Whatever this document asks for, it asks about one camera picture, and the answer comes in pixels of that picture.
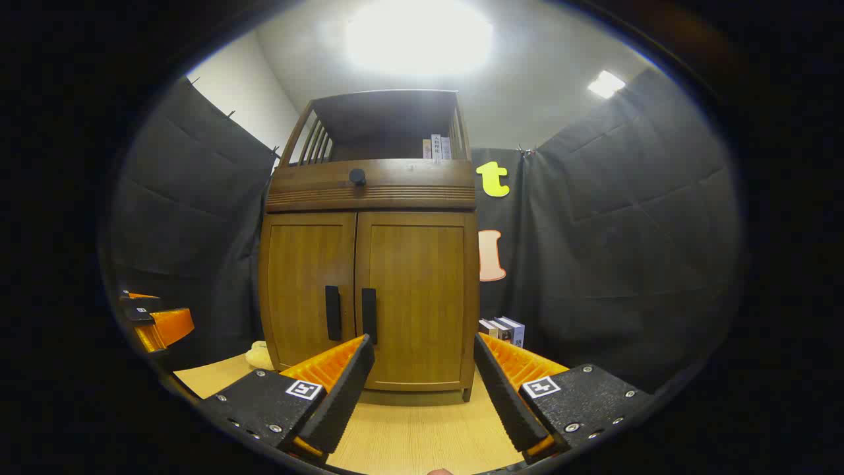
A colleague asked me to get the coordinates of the small ceiling light panel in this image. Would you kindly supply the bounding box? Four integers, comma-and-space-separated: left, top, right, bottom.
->
588, 70, 626, 100

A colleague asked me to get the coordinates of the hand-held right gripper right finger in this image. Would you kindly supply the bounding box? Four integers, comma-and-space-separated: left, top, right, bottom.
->
473, 332, 653, 462

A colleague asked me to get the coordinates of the wooden double-door shoe cabinet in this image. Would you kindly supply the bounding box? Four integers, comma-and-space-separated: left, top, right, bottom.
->
258, 89, 481, 403

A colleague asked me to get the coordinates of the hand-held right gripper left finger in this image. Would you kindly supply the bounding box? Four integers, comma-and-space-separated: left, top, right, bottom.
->
198, 334, 375, 462

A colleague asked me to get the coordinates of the large ceiling light panel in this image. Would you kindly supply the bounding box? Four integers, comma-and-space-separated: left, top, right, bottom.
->
343, 0, 495, 77

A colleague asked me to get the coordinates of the cream plush toy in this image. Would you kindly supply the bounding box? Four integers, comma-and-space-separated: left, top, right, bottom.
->
245, 341, 274, 370

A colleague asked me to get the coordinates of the wooden cabinet door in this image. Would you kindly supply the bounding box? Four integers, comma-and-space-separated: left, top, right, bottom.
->
264, 212, 358, 370
356, 211, 479, 393

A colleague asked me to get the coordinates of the black backdrop cloth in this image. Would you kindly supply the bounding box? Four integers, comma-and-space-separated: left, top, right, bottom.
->
109, 66, 742, 396

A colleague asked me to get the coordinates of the small stack of books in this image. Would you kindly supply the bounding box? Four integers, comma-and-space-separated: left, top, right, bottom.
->
479, 317, 526, 348

